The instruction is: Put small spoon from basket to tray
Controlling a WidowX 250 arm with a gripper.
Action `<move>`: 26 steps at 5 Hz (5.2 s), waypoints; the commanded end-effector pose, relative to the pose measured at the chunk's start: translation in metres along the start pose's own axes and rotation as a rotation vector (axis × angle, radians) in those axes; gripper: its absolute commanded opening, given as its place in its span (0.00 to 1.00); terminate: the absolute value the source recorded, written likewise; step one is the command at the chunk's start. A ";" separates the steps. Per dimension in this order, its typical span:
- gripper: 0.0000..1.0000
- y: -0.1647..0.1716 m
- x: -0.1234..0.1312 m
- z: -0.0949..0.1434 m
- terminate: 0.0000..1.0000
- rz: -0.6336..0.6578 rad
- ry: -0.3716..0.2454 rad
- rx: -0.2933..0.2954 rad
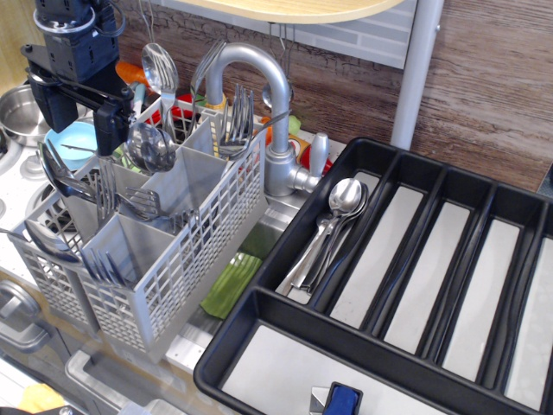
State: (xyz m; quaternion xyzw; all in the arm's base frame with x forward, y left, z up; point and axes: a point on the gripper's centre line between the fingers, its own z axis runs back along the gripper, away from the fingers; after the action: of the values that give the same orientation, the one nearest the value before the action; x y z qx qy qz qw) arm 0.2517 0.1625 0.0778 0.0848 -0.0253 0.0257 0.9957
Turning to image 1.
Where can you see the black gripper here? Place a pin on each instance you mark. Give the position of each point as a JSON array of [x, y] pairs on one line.
[[104, 92]]

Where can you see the small steel spoon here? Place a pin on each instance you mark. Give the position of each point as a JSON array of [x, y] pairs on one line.
[[67, 185]]

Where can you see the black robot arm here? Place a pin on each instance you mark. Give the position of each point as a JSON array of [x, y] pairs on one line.
[[77, 66]]

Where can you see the upright fork basket left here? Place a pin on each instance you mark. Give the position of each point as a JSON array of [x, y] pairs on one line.
[[106, 192]]

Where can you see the steel spoon front of pair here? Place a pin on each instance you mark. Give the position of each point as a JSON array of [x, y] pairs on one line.
[[149, 148]]

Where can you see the large spoon at basket back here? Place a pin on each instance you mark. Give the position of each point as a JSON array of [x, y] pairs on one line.
[[163, 79]]

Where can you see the fork in basket middle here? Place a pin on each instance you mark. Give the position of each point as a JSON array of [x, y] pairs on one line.
[[143, 203]]

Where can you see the spoon at basket left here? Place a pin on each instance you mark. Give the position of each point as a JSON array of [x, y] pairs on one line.
[[45, 240]]

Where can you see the grey plastic cutlery basket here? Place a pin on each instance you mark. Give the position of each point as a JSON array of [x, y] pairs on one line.
[[173, 267]]

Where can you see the forks at basket front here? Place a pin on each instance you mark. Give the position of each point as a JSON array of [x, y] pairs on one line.
[[102, 267]]

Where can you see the fork cluster basket right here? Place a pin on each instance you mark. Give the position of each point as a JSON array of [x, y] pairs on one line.
[[236, 130]]

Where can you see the top steel spoon in tray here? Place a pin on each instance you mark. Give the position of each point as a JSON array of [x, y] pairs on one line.
[[344, 198]]

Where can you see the black plastic cutlery tray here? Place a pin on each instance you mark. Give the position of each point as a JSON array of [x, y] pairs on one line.
[[438, 301]]

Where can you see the light blue bowl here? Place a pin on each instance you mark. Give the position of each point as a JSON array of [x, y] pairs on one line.
[[75, 145]]

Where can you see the orange toy carrot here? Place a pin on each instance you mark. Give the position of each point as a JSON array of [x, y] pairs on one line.
[[130, 73]]

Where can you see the steel pot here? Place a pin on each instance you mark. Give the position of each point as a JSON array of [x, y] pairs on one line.
[[21, 117]]

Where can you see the tall fork near faucet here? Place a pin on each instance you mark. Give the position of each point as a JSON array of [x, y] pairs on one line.
[[198, 77]]

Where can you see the silver toy faucet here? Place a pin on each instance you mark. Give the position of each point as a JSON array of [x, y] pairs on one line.
[[283, 174]]

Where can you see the wooden shelf board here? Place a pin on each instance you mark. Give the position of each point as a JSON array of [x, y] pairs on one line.
[[302, 12]]

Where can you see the blue sponge block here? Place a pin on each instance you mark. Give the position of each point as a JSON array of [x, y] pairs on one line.
[[337, 399]]

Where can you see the silver faucet handle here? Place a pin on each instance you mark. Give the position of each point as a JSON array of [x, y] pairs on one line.
[[319, 152]]

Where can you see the grey metal post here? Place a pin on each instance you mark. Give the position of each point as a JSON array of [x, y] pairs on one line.
[[425, 28]]

